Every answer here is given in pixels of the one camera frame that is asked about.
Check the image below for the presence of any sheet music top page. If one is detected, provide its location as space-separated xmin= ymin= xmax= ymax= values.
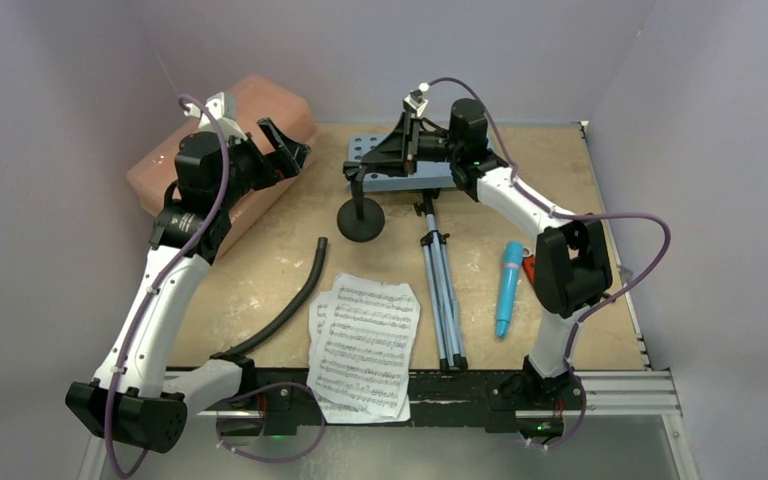
xmin=306 ymin=273 xmax=421 ymax=417

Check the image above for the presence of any black rubber hose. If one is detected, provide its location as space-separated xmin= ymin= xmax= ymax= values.
xmin=224 ymin=237 xmax=330 ymax=359

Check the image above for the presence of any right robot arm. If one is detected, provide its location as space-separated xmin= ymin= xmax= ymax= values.
xmin=338 ymin=98 xmax=613 ymax=407

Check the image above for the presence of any blue toy microphone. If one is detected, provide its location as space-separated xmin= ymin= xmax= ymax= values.
xmin=495 ymin=241 xmax=524 ymax=339

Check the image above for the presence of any aluminium mounting rail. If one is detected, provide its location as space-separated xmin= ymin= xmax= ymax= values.
xmin=97 ymin=368 xmax=682 ymax=417

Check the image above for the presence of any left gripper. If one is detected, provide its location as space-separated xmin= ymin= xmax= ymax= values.
xmin=216 ymin=119 xmax=309 ymax=211

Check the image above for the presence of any black microphone desk stand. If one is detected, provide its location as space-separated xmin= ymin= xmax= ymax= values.
xmin=337 ymin=166 xmax=386 ymax=243

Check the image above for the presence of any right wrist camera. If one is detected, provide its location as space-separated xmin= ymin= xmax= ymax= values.
xmin=402 ymin=82 xmax=430 ymax=119

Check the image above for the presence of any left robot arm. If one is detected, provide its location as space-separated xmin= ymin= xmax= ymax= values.
xmin=65 ymin=118 xmax=311 ymax=453

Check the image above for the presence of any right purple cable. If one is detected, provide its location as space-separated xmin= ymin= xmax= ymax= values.
xmin=423 ymin=77 xmax=673 ymax=452

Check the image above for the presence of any red adjustable wrench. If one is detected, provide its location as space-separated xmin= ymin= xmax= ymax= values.
xmin=522 ymin=255 xmax=536 ymax=286

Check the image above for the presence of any pink plastic storage box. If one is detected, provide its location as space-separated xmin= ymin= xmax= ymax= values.
xmin=126 ymin=75 xmax=318 ymax=256

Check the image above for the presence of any sheet music bottom page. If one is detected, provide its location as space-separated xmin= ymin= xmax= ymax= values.
xmin=308 ymin=291 xmax=410 ymax=425

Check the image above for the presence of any sheet music page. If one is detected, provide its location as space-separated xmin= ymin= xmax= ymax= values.
xmin=306 ymin=273 xmax=421 ymax=417
xmin=308 ymin=291 xmax=410 ymax=425

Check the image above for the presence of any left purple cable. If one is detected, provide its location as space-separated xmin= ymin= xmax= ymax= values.
xmin=102 ymin=93 xmax=327 ymax=480

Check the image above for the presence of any purple cable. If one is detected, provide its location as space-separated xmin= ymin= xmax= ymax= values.
xmin=423 ymin=77 xmax=673 ymax=452
xmin=102 ymin=93 xmax=327 ymax=480

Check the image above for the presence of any blue music stand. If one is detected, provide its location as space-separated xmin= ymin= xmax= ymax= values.
xmin=344 ymin=132 xmax=491 ymax=372

